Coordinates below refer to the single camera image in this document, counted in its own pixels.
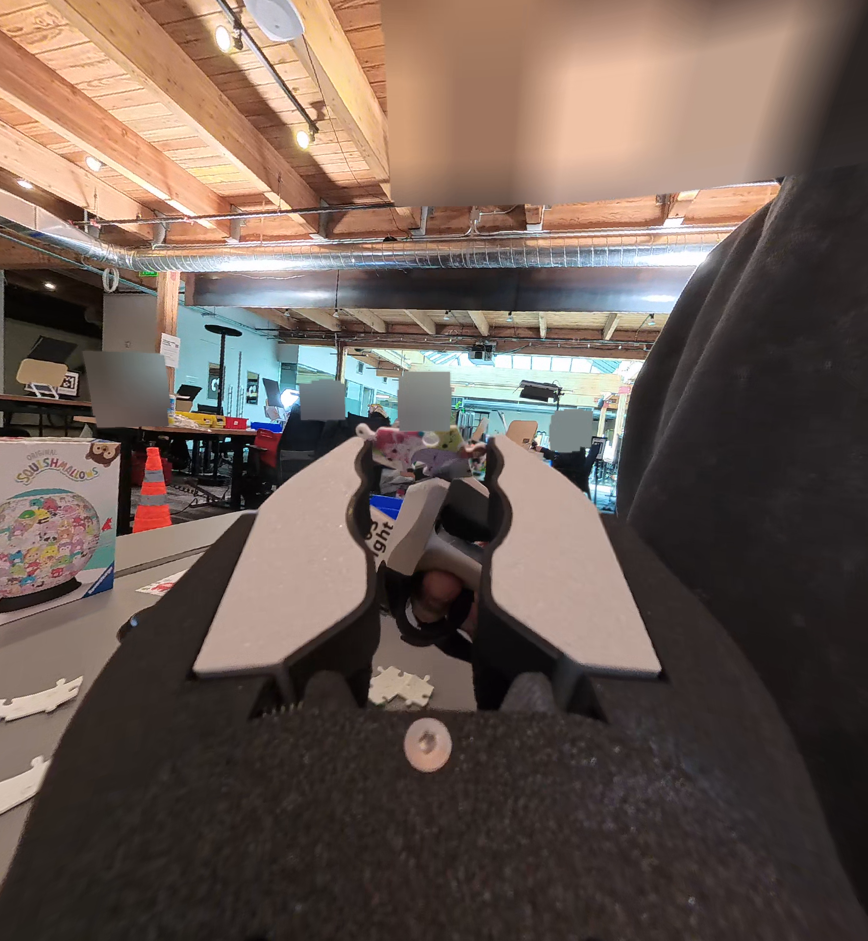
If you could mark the colourful puzzle box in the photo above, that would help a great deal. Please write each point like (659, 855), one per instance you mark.
(37, 529)

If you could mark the beige tag board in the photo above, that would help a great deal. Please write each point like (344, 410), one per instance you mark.
(40, 371)

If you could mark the person's right hand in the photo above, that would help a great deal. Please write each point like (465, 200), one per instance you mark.
(441, 592)

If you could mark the joined white puzzle piece pair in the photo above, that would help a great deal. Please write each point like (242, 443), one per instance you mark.
(397, 687)

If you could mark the black track light rail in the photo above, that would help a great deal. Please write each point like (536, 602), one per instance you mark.
(279, 81)

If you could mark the joined white puzzle strip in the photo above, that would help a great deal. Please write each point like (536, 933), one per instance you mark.
(0, 798)
(15, 707)

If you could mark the wooden work table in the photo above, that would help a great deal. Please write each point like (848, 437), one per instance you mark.
(184, 430)

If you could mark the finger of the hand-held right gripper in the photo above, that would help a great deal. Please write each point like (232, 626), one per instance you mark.
(470, 511)
(412, 526)

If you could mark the red chair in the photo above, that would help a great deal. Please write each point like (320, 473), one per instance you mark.
(265, 452)

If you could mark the orange traffic cone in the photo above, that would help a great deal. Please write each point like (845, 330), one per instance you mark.
(153, 500)

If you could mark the round ceiling speaker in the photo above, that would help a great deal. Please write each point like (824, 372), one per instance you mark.
(276, 18)

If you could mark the black round standing table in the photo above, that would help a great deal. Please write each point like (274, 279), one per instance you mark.
(223, 331)

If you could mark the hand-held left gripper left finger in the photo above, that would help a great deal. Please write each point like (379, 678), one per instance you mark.
(287, 581)

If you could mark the blue plastic bin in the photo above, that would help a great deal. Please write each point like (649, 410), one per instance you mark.
(386, 507)

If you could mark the wooden post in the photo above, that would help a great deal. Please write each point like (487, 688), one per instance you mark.
(167, 323)

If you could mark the instruction leaflet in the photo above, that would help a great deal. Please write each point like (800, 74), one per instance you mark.
(162, 586)

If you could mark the silver ventilation duct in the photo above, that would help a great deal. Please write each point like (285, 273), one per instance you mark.
(404, 257)

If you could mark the person's dark clothing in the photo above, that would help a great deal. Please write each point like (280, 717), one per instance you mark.
(772, 441)

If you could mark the colourful puzzle piece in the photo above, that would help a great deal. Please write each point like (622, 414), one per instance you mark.
(404, 445)

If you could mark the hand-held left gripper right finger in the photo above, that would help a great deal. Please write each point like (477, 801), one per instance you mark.
(566, 581)

